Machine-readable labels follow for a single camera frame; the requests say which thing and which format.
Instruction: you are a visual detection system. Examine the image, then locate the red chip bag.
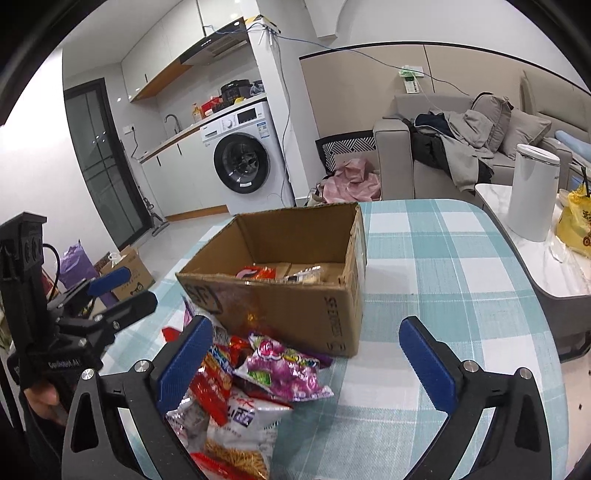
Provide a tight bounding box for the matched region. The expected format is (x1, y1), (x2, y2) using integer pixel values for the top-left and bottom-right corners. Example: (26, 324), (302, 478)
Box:
(189, 336), (250, 426)

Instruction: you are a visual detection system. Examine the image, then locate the white noodle snack bag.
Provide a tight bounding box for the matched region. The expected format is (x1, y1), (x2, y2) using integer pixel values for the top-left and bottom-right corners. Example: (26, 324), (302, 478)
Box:
(204, 387), (293, 479)

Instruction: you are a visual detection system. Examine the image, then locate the left hand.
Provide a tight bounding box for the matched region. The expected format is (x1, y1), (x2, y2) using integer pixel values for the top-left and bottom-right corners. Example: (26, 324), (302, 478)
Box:
(24, 381), (67, 426)

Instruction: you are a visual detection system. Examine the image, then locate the purple bag on floor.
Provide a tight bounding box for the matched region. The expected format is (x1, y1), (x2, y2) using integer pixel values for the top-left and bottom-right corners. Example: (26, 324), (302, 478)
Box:
(60, 241), (99, 290)

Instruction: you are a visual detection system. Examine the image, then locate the small cardboard box floor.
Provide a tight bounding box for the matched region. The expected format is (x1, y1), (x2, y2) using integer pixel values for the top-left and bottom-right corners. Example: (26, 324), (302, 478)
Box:
(94, 244), (157, 302)

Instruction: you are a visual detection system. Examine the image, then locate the black glass door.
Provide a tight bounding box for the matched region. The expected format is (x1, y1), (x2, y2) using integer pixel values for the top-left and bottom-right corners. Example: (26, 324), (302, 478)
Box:
(64, 79), (150, 249)

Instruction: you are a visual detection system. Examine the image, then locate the white side table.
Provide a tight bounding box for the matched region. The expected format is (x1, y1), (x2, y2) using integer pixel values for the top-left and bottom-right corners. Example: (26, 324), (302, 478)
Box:
(476, 184), (590, 362)

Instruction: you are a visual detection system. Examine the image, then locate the purple snack packet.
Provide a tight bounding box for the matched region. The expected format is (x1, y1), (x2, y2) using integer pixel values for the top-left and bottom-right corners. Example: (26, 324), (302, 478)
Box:
(233, 334), (334, 402)

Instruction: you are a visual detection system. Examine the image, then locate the brown cardboard box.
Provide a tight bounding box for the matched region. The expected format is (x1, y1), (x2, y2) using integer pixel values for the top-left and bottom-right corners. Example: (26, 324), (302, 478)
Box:
(176, 203), (367, 358)

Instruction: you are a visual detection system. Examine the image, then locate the white washing machine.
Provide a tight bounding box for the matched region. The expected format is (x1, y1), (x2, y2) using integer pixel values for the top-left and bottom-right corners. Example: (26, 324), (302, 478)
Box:
(199, 99), (296, 215)

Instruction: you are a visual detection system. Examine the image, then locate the yellow plastic bag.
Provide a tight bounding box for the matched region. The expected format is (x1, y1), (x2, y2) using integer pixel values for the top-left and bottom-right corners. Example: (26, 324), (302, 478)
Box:
(555, 184), (591, 258)

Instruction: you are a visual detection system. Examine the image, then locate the white cylindrical bin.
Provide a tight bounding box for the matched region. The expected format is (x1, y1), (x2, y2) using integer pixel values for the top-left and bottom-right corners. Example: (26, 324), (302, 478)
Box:
(507, 144), (560, 242)

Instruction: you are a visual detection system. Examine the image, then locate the pink cloth pile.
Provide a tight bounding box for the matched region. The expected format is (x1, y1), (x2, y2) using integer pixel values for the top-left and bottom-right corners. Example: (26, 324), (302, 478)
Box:
(320, 158), (381, 204)

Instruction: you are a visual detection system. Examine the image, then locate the range hood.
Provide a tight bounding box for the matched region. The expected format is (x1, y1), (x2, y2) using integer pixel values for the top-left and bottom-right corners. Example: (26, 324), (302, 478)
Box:
(178, 18), (249, 66)

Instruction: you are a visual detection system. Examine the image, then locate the grey sofa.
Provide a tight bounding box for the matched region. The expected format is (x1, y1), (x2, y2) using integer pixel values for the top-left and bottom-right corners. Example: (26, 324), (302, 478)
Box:
(373, 70), (590, 202)

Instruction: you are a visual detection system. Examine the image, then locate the grey jacket on sofa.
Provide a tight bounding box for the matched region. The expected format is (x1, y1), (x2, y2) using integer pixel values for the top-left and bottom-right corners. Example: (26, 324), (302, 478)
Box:
(412, 109), (494, 191)

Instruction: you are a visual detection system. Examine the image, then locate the black patterned chair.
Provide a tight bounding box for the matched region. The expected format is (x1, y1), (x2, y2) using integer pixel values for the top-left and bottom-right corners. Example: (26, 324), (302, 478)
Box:
(315, 130), (380, 175)

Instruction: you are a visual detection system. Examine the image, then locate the grey cushion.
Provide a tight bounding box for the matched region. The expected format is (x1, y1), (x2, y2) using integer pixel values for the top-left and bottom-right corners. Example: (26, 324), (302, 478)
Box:
(500, 109), (552, 160)

